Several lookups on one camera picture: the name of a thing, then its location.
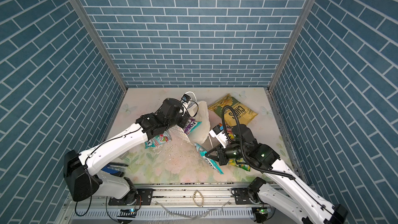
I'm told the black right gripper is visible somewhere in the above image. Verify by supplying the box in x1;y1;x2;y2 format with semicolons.
204;141;248;164

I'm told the purple snack packet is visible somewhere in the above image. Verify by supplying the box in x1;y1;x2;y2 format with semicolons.
183;118;202;135

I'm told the teal snack packet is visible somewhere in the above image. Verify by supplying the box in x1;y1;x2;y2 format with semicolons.
194;143;224;175

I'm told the green Fox's lemon candy bag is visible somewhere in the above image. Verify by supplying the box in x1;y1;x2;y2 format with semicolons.
228;158;251;172

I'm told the white printed paper bag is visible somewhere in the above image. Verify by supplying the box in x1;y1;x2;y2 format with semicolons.
169;91;210;145

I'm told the green Fox's mint candy bag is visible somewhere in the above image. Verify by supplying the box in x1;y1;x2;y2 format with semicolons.
145;131;172;149

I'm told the yellow chips bag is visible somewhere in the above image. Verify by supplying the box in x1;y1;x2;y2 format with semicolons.
208;94;258;125

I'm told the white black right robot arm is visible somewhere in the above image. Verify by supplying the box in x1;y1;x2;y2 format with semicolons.
205;124;348;224

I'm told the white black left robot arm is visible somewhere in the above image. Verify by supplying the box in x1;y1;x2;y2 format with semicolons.
63;94;191;205

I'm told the blue clip left side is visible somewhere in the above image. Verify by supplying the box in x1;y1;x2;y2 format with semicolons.
102;162;128;177

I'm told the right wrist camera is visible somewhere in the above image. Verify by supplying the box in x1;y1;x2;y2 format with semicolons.
209;123;231;148

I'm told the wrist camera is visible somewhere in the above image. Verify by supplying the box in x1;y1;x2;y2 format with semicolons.
209;123;231;148
181;93;199;118

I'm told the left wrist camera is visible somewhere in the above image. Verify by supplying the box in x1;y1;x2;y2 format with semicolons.
181;93;199;118

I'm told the rubber band on rail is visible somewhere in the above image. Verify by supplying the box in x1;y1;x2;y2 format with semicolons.
192;190;204;207

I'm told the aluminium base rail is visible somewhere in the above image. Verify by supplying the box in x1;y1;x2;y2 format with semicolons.
62;183;280;209

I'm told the black corrugated cable hose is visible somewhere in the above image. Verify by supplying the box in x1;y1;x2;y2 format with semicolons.
221;105;296;180

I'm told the white cable duct strip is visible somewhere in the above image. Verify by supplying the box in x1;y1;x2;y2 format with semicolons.
81;207;254;220

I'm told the aluminium left corner post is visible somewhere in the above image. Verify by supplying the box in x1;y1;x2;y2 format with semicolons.
69;0;127;93

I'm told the aluminium corner post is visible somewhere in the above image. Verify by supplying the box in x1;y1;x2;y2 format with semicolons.
69;0;127;93
268;0;315;93

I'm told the aluminium right corner post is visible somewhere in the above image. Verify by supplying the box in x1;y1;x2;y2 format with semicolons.
268;0;315;93

